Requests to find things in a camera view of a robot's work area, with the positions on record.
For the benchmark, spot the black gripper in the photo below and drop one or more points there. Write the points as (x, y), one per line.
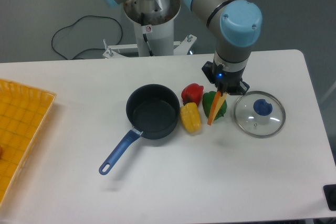
(226, 82)

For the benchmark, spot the dark pot with blue handle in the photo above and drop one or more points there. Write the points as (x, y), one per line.
(153, 111)

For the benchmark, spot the green bell pepper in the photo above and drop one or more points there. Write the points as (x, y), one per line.
(207, 100)

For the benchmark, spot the red bell pepper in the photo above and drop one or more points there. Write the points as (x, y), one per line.
(192, 93)

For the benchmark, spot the yellow bell pepper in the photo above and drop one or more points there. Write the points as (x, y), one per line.
(190, 117)

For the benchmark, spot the glass lid with blue knob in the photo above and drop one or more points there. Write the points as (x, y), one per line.
(259, 114)

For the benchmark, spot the black table corner device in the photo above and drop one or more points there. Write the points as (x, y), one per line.
(329, 192)

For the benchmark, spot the yellow woven basket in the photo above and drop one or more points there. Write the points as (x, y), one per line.
(23, 111)

